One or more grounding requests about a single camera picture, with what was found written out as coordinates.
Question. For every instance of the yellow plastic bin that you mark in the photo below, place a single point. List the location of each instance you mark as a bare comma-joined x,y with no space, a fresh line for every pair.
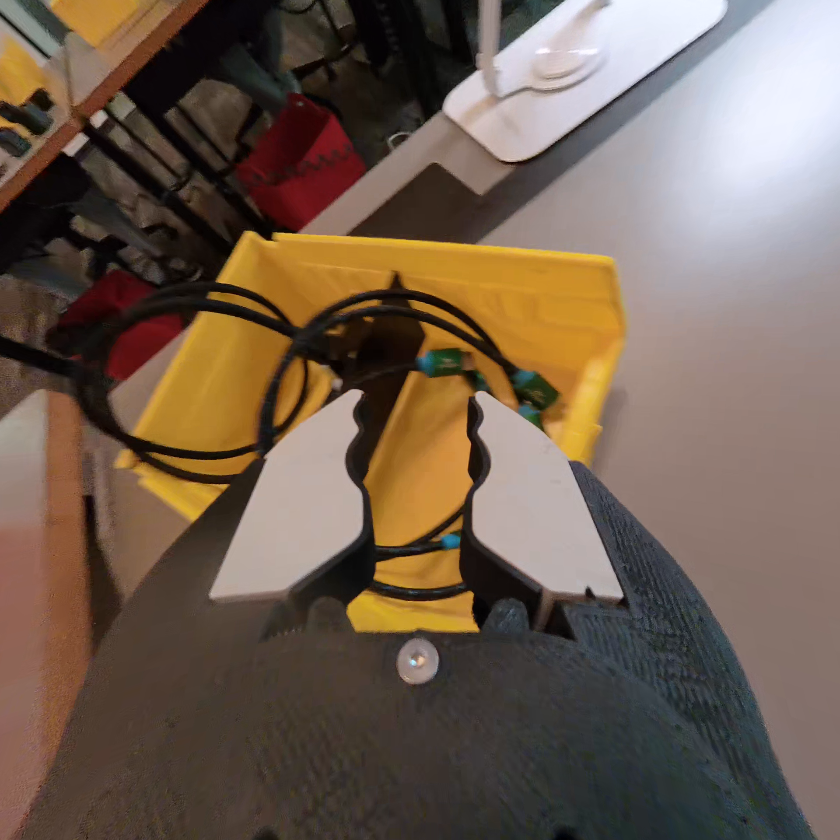
525,295
105,19

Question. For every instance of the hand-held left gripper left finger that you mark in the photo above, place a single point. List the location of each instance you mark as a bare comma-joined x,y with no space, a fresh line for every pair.
295,518

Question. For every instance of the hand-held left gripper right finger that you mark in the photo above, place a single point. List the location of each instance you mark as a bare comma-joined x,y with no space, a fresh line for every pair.
538,518

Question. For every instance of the black divider panel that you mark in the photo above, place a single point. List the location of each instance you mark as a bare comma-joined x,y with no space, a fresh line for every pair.
387,367

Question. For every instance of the white board stand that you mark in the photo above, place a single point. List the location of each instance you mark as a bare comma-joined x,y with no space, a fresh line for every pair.
590,85

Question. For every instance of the red storage box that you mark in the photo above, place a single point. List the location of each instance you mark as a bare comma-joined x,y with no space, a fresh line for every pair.
302,164
124,315

